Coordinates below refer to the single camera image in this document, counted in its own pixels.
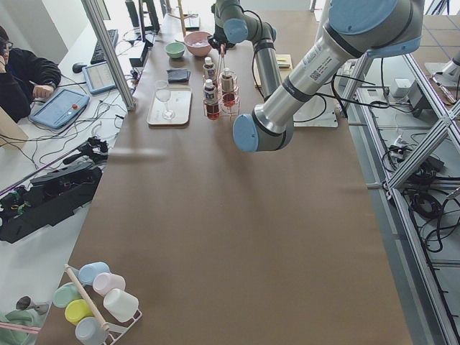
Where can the yellow plastic cup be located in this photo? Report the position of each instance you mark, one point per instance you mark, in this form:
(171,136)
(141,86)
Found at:
(76,311)

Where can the white cup rack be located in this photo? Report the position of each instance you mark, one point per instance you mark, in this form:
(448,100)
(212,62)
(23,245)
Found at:
(116,330)

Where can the pink bowl of ice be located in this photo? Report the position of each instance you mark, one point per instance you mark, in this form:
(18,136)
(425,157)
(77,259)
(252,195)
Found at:
(197,43)

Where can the aluminium frame structure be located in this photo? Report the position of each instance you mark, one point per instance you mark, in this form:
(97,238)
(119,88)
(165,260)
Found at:
(407,132)

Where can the black computer mouse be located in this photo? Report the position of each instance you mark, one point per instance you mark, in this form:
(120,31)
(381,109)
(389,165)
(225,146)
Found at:
(78,67)

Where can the bamboo cutting board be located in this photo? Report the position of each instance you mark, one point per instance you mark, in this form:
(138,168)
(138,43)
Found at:
(285,69)

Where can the clear wine glass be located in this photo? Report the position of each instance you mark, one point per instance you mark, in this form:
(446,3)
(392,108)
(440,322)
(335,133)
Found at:
(163,95)

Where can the green plastic cup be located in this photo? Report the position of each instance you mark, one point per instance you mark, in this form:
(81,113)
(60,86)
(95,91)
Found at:
(65,294)

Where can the pink plastic cup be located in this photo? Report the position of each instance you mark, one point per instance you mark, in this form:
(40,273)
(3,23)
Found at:
(104,282)

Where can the white plastic cup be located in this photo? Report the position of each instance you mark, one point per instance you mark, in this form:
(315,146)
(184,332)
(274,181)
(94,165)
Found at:
(120,304)

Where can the blue teach pendant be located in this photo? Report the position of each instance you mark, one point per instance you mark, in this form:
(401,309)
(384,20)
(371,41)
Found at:
(61,108)

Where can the grey plastic cup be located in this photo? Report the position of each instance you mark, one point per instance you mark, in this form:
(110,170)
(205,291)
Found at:
(90,332)

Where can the seated person in black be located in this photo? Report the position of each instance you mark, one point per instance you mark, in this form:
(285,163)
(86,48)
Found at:
(24,78)

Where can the black equipment case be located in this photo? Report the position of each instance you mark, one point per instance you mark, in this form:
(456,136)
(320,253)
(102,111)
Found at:
(51,199)

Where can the grey folded cloth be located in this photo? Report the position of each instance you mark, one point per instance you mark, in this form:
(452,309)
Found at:
(178,75)

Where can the blue plastic cup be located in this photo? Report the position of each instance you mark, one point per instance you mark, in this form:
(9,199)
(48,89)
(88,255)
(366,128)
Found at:
(88,272)

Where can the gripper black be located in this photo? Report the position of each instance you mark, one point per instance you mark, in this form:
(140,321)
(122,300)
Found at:
(216,41)

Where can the copper wire bottle basket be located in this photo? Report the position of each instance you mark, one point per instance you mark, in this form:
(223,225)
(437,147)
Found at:
(226,111)

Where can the mint green bowl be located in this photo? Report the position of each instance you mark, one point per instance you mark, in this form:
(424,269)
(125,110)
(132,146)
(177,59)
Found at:
(175,50)

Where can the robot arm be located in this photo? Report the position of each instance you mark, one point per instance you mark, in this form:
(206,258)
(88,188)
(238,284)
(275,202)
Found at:
(353,28)

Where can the cream tray with bear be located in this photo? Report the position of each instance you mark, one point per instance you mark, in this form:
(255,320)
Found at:
(179,103)

